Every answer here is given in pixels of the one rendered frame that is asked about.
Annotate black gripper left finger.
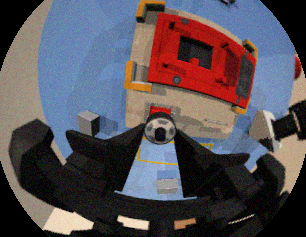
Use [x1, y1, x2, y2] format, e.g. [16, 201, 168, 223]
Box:
[65, 123, 145, 192]

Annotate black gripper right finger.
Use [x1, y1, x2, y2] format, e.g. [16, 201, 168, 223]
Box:
[173, 129, 250, 198]

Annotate grey wheel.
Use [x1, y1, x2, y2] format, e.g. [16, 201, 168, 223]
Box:
[144, 113, 177, 145]

